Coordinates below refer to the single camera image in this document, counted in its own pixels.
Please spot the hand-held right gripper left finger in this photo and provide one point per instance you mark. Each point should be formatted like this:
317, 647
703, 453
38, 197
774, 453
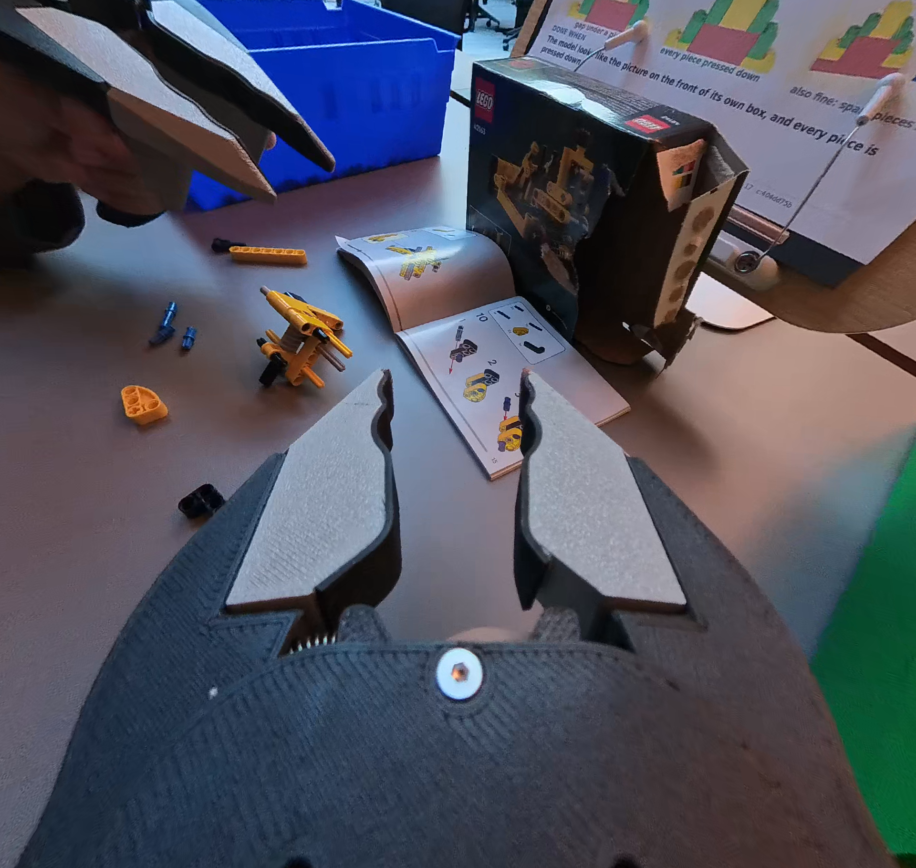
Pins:
322, 510

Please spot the short blue lego pin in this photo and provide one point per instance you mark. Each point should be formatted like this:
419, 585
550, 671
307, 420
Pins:
189, 338

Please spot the white stand base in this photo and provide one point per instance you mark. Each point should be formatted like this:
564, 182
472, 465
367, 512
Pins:
730, 310

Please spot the green sheet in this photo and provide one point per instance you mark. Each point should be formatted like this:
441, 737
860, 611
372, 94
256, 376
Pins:
873, 667

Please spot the lego instruction booklet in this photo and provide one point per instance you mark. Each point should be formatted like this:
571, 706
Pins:
444, 281

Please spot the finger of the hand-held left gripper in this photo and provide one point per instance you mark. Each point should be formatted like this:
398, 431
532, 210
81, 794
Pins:
179, 109
215, 48

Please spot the long blue lego pin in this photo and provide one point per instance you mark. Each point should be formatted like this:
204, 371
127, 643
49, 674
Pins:
163, 324

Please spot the black lego pin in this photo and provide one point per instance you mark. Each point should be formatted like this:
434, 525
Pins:
222, 244

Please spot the person's left hand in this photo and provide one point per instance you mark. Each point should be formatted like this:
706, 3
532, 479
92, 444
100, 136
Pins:
50, 145

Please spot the blue plastic bin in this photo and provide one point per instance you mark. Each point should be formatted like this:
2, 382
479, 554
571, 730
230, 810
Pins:
358, 95

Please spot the black lego connector block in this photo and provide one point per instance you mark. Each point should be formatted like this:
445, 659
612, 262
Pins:
200, 501

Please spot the yellow curved lego piece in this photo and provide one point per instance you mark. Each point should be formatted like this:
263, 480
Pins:
143, 406

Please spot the wooden peg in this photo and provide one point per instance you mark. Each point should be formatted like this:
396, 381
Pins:
630, 33
881, 95

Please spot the yellow lego assembly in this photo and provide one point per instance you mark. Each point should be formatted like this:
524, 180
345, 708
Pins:
300, 352

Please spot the dark lego box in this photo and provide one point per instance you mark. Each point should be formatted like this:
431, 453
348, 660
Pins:
572, 188

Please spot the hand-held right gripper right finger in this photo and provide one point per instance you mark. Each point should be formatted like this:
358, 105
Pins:
594, 510

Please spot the yellow lego beam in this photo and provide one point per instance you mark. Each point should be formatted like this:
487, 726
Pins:
268, 255

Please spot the white instruction poster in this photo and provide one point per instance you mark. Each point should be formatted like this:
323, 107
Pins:
787, 131

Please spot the instruction sheet on clipboard stand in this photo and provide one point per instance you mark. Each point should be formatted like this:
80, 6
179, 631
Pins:
859, 310

